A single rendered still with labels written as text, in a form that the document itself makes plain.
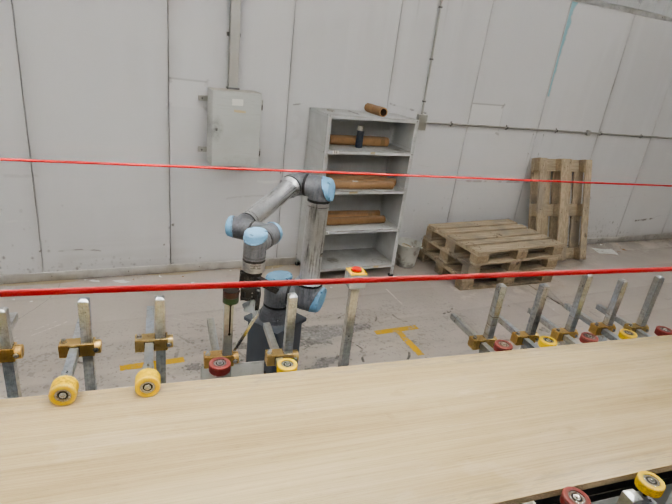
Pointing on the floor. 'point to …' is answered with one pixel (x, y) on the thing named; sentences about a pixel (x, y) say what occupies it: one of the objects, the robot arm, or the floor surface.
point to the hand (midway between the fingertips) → (255, 314)
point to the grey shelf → (320, 150)
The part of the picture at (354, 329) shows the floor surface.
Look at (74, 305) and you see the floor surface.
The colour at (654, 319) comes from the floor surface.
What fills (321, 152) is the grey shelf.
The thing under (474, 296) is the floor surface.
